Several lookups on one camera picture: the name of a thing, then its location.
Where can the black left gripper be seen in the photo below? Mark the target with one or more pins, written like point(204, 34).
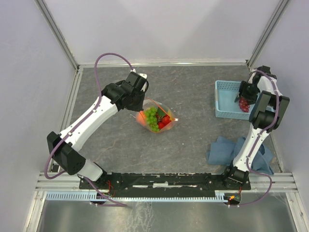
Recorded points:
point(139, 107)

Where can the clear zip bag orange zipper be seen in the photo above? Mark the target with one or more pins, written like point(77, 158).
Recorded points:
point(162, 110)

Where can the light blue plastic basket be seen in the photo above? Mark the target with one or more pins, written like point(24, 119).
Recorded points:
point(225, 93)

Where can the aluminium frame rail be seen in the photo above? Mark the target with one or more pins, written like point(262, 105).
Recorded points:
point(281, 182)

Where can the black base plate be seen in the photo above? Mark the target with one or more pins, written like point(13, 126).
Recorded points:
point(131, 185)

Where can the purple grape bunch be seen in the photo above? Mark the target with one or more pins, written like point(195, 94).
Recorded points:
point(244, 105)

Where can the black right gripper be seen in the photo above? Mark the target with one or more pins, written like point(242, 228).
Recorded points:
point(250, 99)

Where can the orange peach fruit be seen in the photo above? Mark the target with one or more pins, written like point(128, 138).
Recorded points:
point(141, 118)

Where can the green grape bunch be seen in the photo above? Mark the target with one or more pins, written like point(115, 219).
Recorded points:
point(151, 118)

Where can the red cherry bunch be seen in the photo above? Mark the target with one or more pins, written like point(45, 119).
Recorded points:
point(163, 122)

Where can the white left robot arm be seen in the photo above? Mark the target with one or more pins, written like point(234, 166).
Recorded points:
point(64, 147)

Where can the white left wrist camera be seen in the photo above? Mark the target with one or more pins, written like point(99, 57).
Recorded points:
point(141, 74)

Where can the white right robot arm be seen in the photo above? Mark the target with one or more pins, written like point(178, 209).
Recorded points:
point(269, 108)

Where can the blue cloth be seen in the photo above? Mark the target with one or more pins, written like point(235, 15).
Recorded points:
point(223, 151)

